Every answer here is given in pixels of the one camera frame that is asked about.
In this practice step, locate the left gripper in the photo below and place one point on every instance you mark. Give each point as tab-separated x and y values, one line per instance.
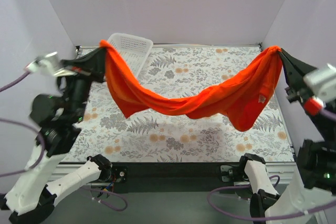
85	69

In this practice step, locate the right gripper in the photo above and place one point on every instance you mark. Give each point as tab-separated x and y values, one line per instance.
299	82

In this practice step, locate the orange t shirt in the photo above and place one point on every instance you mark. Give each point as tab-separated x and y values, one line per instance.
241	98

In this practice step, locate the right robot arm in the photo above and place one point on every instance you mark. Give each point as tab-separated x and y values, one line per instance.
312	188

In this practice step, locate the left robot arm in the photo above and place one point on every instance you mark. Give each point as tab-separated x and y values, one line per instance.
33	197

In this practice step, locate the white plastic basket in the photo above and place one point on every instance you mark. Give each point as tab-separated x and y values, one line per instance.
133	49

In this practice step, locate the floral patterned table mat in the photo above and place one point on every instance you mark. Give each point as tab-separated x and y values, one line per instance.
148	136

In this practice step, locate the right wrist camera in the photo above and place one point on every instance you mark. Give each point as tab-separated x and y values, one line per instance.
322	84

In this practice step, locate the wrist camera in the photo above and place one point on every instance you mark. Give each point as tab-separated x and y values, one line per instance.
322	84
48	64

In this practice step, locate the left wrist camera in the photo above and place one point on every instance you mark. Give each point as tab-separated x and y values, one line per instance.
48	64

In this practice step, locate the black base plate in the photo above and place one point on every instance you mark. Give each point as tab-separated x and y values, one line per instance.
166	177

